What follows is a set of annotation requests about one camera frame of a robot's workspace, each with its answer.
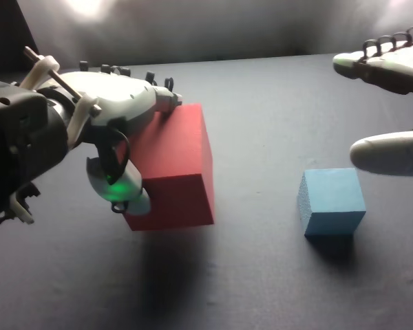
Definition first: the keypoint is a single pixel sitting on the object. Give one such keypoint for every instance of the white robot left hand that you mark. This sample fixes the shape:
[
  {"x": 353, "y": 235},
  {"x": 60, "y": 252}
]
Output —
[{"x": 124, "y": 93}]

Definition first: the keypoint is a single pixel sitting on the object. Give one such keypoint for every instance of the red foam cube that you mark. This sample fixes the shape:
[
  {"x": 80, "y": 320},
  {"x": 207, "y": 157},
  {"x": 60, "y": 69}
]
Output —
[{"x": 179, "y": 165}]

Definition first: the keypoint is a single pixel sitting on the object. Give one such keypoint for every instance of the white backdrop sheet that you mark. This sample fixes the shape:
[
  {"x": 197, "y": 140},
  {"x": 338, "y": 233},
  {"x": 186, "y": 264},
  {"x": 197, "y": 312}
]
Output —
[{"x": 210, "y": 27}]

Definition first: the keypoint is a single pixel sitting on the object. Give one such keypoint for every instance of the grey table cloth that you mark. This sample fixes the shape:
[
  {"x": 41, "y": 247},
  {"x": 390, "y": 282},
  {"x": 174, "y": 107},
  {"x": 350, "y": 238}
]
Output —
[{"x": 261, "y": 275}]

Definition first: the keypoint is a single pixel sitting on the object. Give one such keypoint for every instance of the blue foam cube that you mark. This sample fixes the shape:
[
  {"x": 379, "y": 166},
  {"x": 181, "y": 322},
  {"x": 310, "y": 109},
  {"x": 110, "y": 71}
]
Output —
[{"x": 334, "y": 199}]

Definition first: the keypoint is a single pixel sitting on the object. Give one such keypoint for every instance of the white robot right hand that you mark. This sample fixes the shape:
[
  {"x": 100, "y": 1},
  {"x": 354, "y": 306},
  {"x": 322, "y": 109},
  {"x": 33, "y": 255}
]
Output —
[{"x": 385, "y": 153}]

